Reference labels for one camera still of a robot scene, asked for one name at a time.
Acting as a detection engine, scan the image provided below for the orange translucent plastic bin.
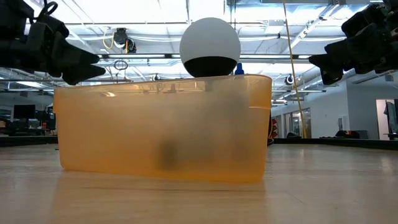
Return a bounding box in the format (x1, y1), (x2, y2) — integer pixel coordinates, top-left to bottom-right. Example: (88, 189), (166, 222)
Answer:
(52, 73), (274, 184)

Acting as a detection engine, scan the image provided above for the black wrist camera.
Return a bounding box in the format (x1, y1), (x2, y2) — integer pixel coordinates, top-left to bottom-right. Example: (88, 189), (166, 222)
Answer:
(30, 14), (70, 41)
(341, 2), (388, 37)

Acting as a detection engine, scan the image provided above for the black computer monitor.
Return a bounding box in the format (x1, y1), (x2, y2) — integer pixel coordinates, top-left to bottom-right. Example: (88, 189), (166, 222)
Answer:
(13, 104), (36, 120)

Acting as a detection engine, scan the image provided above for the black and red bag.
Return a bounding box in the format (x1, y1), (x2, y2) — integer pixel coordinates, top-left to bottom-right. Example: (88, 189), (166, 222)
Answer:
(335, 129), (369, 139)

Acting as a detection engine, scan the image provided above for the horizontal frame bar with lights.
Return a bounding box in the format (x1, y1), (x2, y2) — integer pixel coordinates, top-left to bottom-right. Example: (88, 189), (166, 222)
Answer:
(96, 53), (312, 60)

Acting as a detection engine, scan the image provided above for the white and black sphere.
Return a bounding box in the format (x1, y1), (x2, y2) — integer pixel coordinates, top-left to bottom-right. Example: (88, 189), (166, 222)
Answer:
(179, 17), (242, 78)

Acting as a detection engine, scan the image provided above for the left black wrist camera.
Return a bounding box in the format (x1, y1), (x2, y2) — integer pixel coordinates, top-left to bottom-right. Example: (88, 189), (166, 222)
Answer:
(30, 14), (70, 41)

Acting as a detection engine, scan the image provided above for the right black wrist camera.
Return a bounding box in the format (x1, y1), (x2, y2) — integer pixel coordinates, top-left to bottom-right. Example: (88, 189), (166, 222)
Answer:
(341, 2), (388, 37)

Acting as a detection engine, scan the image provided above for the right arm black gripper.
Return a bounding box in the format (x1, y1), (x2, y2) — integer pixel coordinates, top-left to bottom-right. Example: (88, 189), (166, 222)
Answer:
(308, 23), (398, 86)

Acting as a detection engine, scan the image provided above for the black ceiling cable reel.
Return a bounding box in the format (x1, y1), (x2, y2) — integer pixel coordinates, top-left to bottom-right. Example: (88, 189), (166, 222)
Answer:
(112, 27), (137, 54)

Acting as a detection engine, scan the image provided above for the red and black object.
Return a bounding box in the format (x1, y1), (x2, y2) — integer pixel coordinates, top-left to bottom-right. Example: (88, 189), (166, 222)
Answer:
(269, 118), (279, 146)

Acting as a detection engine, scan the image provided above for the thin grey horizontal frame bar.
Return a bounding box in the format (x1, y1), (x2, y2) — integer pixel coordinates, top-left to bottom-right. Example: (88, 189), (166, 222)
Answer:
(0, 78), (131, 83)

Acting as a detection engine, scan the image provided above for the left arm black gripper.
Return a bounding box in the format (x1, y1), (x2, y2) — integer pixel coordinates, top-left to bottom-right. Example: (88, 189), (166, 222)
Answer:
(0, 0), (106, 86)

